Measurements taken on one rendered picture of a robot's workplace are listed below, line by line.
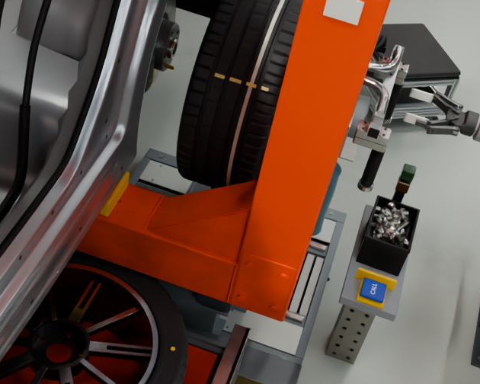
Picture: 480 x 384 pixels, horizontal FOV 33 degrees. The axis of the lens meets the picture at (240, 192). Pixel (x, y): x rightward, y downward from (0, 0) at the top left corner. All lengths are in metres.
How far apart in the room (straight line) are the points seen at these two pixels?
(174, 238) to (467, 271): 1.52
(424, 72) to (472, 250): 0.81
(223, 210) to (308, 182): 0.28
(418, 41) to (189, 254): 2.04
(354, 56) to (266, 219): 0.51
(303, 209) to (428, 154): 1.93
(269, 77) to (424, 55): 1.78
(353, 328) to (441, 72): 1.42
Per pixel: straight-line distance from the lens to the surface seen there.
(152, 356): 2.14
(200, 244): 2.14
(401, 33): 3.91
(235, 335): 2.35
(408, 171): 2.60
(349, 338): 2.79
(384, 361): 2.93
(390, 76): 2.39
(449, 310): 3.18
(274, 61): 2.11
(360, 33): 1.64
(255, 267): 2.11
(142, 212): 2.21
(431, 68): 3.74
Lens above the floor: 2.25
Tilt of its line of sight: 43 degrees down
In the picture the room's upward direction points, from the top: 13 degrees clockwise
